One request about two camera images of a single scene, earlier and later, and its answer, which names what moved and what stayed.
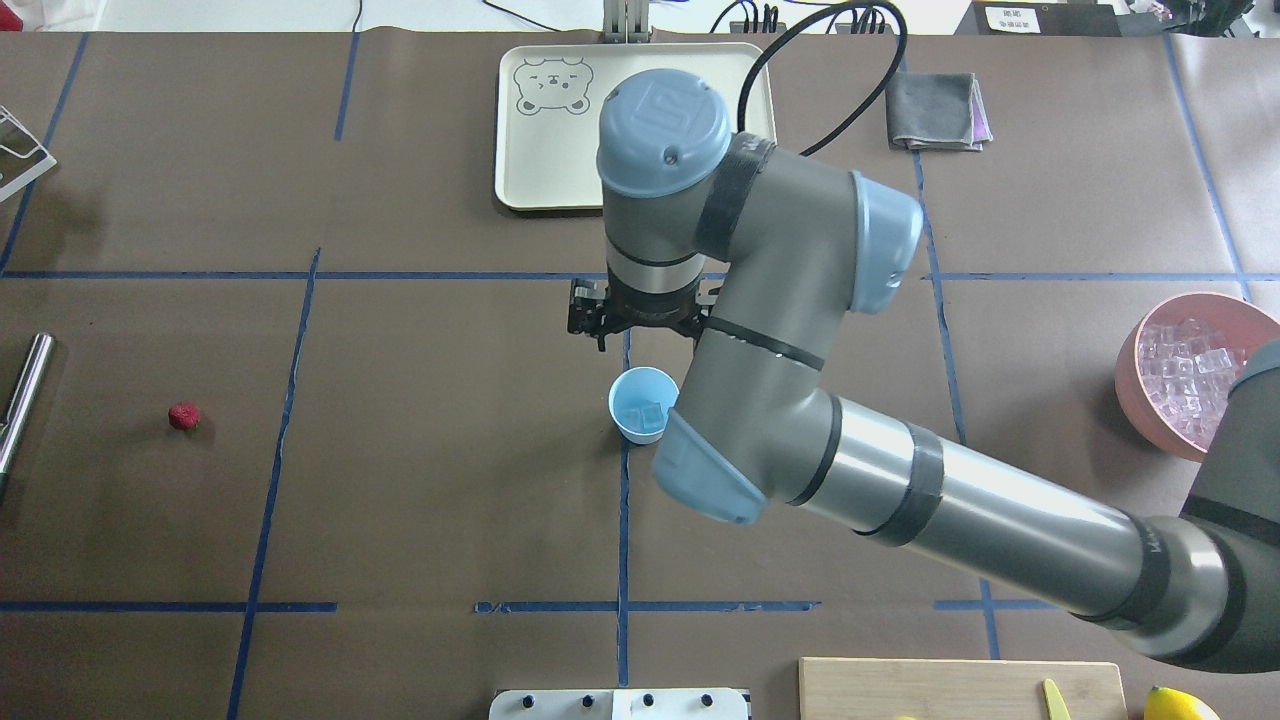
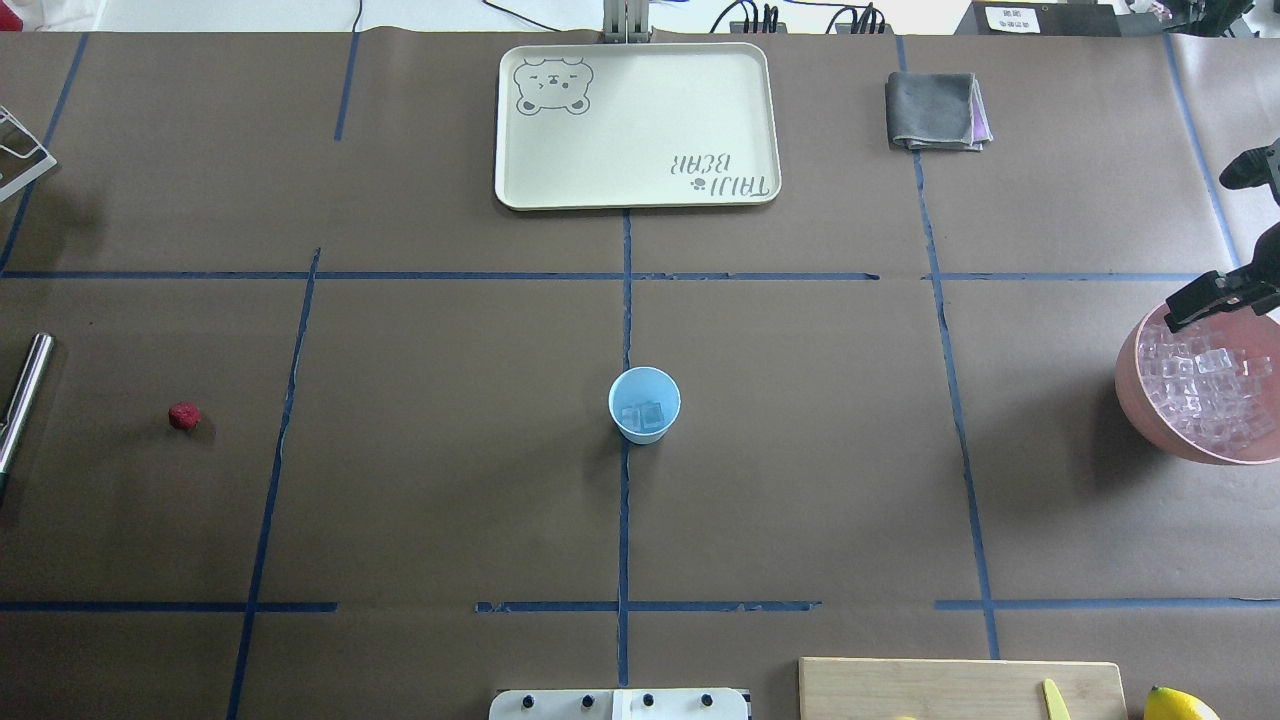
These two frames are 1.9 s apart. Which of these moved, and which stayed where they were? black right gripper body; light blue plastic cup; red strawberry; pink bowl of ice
Moved: black right gripper body
Stayed: red strawberry; pink bowl of ice; light blue plastic cup
